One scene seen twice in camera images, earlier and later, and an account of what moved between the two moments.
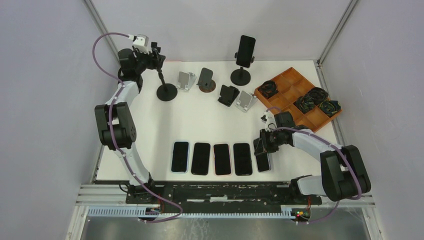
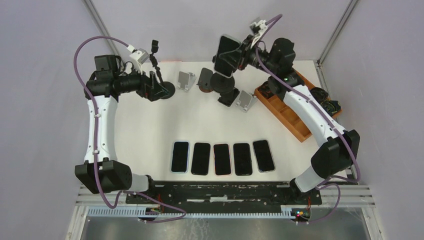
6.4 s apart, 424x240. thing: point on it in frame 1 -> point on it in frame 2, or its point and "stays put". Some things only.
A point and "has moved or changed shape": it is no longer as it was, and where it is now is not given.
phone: [180, 161] stays put
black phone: [242, 159] stays put
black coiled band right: [330, 107] stays put
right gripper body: [271, 140] -> [249, 54]
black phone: [200, 160] stays put
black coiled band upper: [318, 94] stays put
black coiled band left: [268, 89] stays put
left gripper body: [144, 60] -> [142, 89]
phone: [222, 159] stays put
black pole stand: [241, 77] -> [221, 84]
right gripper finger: [259, 146] -> [234, 58]
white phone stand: [245, 101] stays put
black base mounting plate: [226, 197] stays put
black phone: [245, 51] has moved or changed shape
